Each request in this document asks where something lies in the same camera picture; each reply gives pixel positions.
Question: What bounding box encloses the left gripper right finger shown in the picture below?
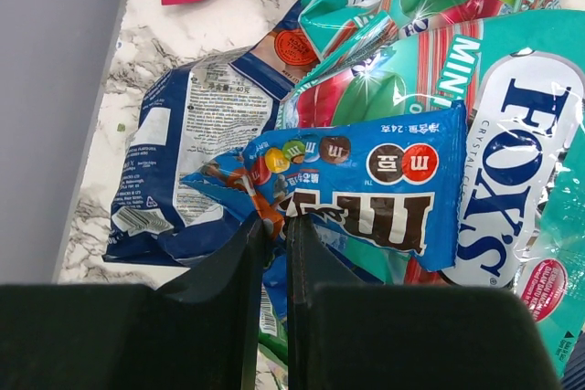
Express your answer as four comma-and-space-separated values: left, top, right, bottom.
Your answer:
287, 216, 560, 389

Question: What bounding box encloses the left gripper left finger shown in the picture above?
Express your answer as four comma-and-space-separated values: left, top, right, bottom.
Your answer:
1, 216, 265, 389

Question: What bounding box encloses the green snack packet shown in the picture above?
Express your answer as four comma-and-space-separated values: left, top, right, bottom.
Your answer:
258, 312, 289, 389

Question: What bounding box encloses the blue candy packet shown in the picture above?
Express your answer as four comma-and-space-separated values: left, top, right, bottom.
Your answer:
183, 102, 467, 271

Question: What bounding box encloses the dark blue snack packet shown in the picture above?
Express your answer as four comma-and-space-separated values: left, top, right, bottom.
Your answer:
103, 3, 318, 267

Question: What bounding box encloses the teal white candy bag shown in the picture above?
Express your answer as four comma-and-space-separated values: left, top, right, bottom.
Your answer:
278, 9, 584, 376

